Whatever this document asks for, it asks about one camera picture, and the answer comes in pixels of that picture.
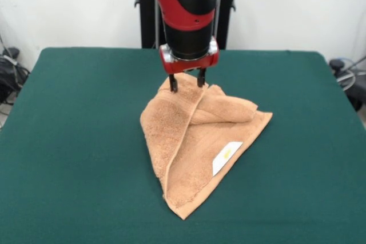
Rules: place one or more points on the dark green table cloth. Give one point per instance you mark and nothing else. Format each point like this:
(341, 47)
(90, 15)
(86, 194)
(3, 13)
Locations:
(71, 155)

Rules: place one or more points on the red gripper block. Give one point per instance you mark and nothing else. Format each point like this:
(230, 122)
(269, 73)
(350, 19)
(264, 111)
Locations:
(188, 65)

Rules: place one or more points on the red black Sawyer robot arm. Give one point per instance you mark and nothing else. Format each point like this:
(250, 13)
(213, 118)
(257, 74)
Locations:
(186, 4)

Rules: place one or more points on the tan terry towel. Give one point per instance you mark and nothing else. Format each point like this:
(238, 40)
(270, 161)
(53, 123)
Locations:
(200, 141)

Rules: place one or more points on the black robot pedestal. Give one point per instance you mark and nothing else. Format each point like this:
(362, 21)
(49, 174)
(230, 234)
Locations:
(226, 12)

